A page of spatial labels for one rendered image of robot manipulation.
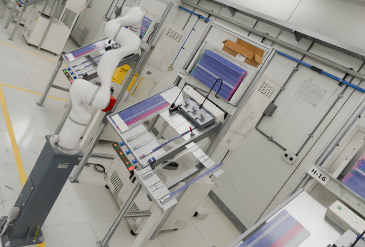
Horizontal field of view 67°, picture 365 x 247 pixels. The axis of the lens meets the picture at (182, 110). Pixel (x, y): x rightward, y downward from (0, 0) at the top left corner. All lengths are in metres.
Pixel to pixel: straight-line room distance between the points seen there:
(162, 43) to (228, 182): 1.99
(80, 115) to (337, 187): 1.51
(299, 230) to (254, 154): 2.05
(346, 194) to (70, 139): 1.59
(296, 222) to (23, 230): 1.65
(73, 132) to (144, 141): 0.64
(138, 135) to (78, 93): 0.75
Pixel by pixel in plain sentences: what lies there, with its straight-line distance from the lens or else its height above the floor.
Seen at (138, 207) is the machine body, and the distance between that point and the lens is 2.51.
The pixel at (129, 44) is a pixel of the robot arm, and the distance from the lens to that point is 1.68.
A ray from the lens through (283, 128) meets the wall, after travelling 3.59.
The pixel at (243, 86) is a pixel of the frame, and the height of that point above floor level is 1.55.
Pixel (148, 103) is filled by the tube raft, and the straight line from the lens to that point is 2.50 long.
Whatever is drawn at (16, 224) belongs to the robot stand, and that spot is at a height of 0.12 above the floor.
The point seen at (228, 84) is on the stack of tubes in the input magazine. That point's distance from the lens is 2.23.
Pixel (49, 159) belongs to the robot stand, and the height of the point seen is 0.62.
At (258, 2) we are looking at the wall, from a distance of 4.47.
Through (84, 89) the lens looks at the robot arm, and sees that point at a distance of 1.66.
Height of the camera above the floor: 1.59
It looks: 12 degrees down
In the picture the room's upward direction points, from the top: 31 degrees clockwise
